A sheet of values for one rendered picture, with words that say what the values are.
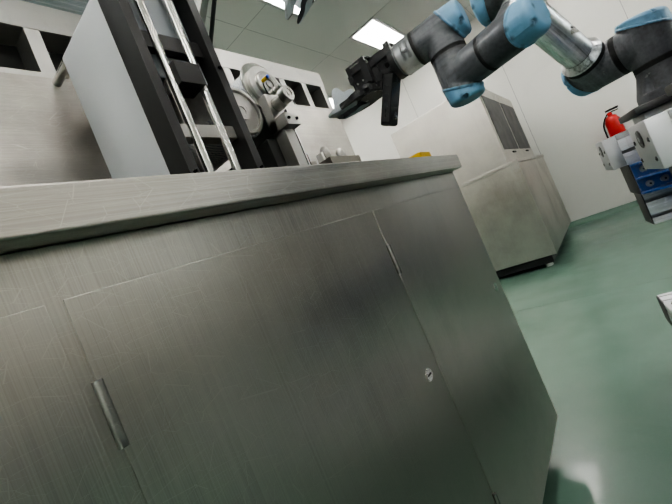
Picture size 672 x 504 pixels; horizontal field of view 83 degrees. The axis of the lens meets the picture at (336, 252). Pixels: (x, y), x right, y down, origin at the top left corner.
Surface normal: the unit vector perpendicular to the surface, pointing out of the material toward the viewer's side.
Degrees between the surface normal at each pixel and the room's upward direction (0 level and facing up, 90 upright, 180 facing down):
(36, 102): 90
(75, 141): 90
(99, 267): 90
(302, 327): 90
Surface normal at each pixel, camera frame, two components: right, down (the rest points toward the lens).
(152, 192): 0.73, -0.32
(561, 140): -0.56, 0.22
